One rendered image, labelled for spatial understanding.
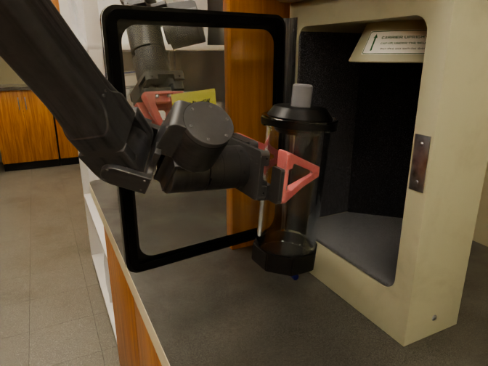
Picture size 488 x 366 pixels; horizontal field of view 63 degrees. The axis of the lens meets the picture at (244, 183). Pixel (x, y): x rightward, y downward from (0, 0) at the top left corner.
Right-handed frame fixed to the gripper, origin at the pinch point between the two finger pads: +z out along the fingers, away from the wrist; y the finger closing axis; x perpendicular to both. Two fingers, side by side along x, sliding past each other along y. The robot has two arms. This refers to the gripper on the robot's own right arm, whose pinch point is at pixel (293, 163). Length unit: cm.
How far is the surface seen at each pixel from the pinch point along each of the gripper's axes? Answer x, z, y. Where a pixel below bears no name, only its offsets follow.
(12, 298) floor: 126, -41, 189
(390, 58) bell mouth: -15.7, 9.1, -6.2
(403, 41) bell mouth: -18.0, 10.3, -6.8
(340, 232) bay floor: 14.7, 15.8, 3.8
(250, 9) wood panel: -22.7, 2.7, 21.1
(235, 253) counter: 23.8, 2.7, 18.7
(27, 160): 120, -20, 484
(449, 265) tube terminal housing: 10.8, 15.7, -17.2
